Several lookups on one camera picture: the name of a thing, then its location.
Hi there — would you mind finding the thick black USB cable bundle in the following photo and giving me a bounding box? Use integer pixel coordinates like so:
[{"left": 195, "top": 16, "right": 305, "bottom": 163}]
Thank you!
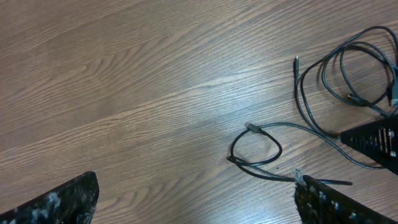
[{"left": 293, "top": 26, "right": 398, "bottom": 139}]

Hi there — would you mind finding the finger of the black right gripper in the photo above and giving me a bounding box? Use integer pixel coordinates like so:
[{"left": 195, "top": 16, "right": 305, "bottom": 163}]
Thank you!
[{"left": 340, "top": 114, "right": 398, "bottom": 175}]

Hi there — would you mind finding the thin black cable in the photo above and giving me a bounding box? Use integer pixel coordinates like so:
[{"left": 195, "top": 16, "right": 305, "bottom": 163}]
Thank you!
[{"left": 226, "top": 121, "right": 386, "bottom": 187}]

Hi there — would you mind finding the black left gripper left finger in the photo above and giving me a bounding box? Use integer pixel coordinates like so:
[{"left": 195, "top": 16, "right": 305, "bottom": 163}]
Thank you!
[{"left": 1, "top": 171, "right": 100, "bottom": 224}]

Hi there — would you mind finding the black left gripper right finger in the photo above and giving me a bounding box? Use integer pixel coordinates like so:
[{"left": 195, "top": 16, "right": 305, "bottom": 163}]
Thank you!
[{"left": 294, "top": 170, "right": 397, "bottom": 224}]

